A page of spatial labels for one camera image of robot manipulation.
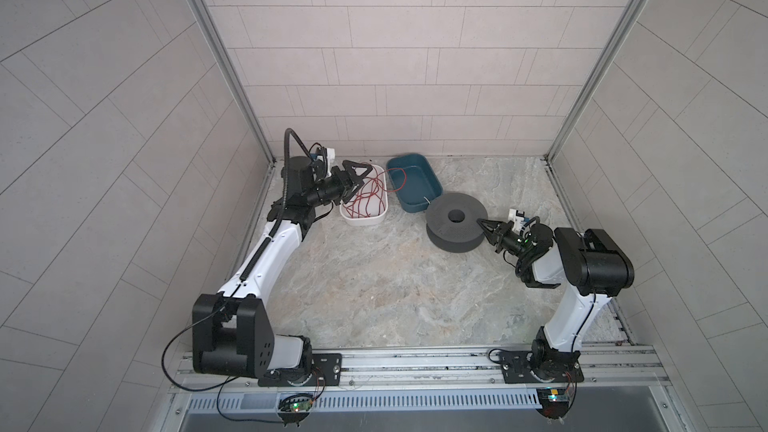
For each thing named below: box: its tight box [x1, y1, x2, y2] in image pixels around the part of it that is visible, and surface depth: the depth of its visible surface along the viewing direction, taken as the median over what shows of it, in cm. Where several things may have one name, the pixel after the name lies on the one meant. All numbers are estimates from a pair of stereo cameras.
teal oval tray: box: [386, 153, 443, 213], surface depth 109 cm
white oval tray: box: [339, 165, 389, 226], surface depth 104 cm
